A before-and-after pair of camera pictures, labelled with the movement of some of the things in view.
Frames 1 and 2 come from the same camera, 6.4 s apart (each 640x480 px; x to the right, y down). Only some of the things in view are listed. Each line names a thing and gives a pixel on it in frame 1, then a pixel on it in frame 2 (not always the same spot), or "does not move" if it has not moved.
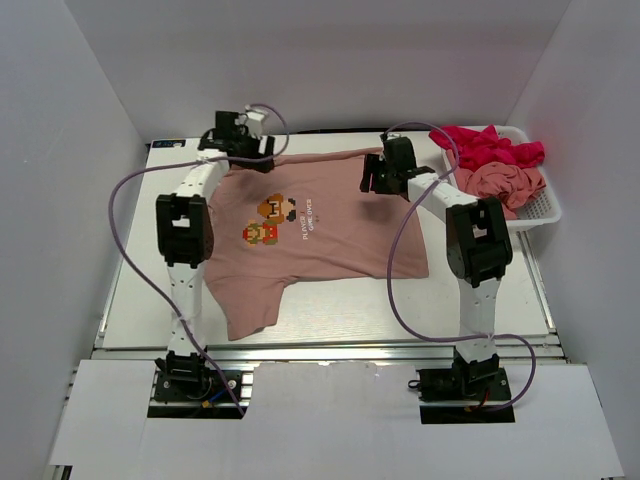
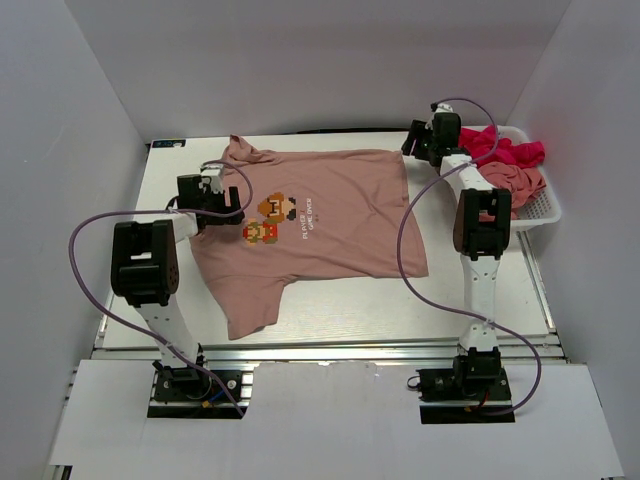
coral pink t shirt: (513, 187) does not move
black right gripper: (372, 165) → (417, 131)
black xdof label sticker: (168, 143) does not move
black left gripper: (244, 133) → (220, 220)
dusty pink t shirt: (300, 220) does not move
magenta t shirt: (482, 146) does not move
